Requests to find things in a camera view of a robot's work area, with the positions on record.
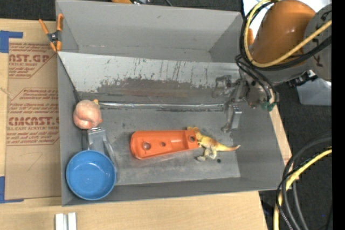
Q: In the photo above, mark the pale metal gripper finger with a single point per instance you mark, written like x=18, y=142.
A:
x=222, y=84
x=234, y=115

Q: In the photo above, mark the yellow toy dinosaur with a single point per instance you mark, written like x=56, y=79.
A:
x=208, y=142

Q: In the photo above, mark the grey metal bin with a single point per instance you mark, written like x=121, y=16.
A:
x=167, y=80

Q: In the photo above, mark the orange flat block with holes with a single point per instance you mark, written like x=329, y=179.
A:
x=161, y=144

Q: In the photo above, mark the clear glass cup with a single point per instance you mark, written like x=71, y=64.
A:
x=95, y=140

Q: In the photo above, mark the pink toy peach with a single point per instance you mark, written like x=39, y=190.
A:
x=86, y=114

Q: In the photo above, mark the blue bowl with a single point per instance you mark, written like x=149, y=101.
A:
x=90, y=175

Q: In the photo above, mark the brown cardboard board red print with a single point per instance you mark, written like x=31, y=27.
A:
x=32, y=105

